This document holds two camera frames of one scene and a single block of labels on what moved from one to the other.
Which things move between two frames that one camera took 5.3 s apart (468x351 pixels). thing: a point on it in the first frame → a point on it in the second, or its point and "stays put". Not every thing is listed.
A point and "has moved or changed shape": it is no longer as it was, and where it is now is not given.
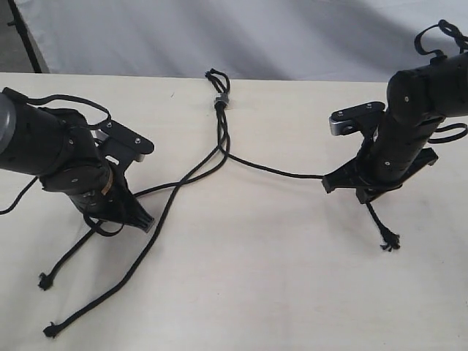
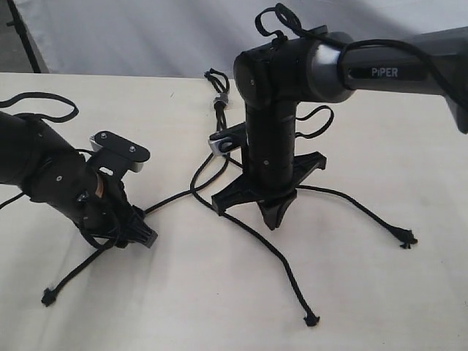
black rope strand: (45, 282) → (50, 295)
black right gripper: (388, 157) → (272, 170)
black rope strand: (390, 240) has moved or changed shape
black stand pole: (19, 23) stays put
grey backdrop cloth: (352, 40) stays put
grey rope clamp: (221, 96) stays put
